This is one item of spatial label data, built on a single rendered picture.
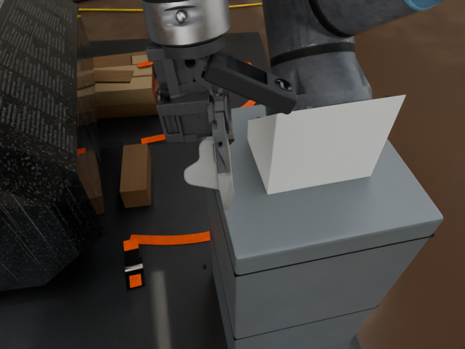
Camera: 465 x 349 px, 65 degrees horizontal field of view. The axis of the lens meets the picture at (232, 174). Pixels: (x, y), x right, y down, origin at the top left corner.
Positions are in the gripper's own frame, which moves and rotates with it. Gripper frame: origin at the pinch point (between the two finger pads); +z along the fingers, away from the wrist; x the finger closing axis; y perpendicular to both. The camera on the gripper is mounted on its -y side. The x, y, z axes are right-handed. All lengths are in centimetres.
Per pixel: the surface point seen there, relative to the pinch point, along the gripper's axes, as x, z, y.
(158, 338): -26, 92, 39
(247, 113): -35.4, 10.1, -2.1
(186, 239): -66, 85, 31
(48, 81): -75, 12, 64
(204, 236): -68, 86, 23
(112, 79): -151, 44, 74
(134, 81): -151, 46, 62
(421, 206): -9.0, 19.0, -33.5
